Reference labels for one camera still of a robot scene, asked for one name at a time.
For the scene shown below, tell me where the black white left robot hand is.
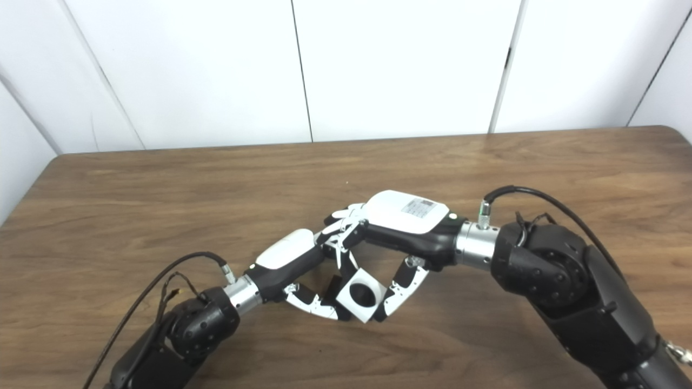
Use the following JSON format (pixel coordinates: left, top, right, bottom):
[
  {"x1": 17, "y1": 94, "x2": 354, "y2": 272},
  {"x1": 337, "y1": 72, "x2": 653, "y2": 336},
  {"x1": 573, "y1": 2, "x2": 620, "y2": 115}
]
[{"x1": 223, "y1": 204, "x2": 368, "y2": 321}]

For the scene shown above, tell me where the white square piece with hole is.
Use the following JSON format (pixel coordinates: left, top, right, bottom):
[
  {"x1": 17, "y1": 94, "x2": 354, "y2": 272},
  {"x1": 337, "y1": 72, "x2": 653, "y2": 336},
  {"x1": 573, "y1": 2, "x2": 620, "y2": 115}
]
[{"x1": 335, "y1": 269, "x2": 388, "y2": 324}]

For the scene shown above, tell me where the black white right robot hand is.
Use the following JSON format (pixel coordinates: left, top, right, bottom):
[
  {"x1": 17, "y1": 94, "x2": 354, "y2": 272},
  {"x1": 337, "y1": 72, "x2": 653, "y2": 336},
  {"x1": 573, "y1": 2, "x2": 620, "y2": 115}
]
[{"x1": 323, "y1": 190, "x2": 501, "y2": 323}]

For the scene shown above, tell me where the black peg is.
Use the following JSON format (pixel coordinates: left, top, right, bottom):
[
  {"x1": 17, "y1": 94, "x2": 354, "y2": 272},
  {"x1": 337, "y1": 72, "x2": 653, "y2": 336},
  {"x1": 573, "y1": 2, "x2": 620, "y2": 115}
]
[{"x1": 324, "y1": 274, "x2": 375, "y2": 319}]

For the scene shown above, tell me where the thin right wrist wire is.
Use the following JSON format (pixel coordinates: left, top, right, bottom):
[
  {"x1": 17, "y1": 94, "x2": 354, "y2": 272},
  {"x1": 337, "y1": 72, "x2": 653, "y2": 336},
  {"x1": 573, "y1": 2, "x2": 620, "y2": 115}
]
[{"x1": 514, "y1": 212, "x2": 557, "y2": 246}]

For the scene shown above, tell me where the thin wrist wire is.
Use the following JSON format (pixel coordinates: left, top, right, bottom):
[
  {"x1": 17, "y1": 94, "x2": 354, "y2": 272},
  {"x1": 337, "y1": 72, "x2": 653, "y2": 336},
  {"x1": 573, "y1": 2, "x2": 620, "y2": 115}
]
[
  {"x1": 157, "y1": 272, "x2": 209, "y2": 325},
  {"x1": 514, "y1": 212, "x2": 557, "y2": 246}
]

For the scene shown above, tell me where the thin left wrist wire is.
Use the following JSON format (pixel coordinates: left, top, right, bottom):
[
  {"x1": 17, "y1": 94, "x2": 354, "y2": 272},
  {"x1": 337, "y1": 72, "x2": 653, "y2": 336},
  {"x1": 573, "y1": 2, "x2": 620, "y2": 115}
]
[{"x1": 157, "y1": 272, "x2": 209, "y2": 325}]

